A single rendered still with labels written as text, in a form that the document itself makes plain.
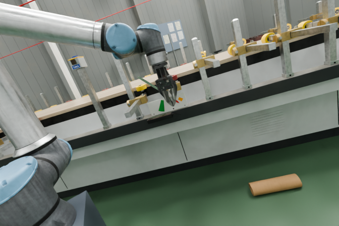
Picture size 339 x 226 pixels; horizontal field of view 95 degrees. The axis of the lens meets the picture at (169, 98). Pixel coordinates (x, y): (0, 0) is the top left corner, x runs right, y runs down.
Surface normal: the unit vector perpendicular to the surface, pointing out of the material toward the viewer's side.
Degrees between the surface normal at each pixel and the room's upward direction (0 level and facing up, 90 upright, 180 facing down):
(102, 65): 90
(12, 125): 89
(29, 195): 90
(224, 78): 90
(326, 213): 0
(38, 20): 80
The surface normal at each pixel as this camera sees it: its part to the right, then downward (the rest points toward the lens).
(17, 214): 0.52, 0.06
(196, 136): -0.05, 0.28
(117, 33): 0.31, 0.19
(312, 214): -0.30, -0.92
